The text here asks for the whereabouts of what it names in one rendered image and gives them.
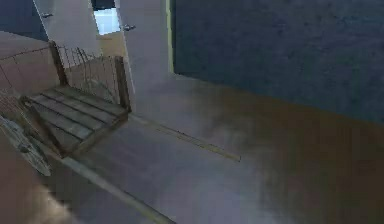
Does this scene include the white room door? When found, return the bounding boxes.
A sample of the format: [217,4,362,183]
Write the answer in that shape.
[113,0,175,114]
[32,0,103,58]

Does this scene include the brown wooden slatted chair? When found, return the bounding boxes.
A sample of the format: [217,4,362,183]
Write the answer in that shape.
[19,40,132,159]

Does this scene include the grey round wheel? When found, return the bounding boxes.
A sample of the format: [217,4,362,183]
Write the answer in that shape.
[0,114,53,177]

